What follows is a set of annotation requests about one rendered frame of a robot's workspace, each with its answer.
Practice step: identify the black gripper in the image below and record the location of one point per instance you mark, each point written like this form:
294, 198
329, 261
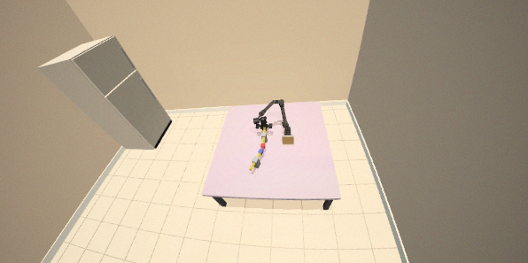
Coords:
264, 125

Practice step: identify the yellow square bar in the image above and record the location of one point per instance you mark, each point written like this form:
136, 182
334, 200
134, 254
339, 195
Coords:
264, 136

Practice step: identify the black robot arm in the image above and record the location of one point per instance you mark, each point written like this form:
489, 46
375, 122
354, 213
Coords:
264, 119

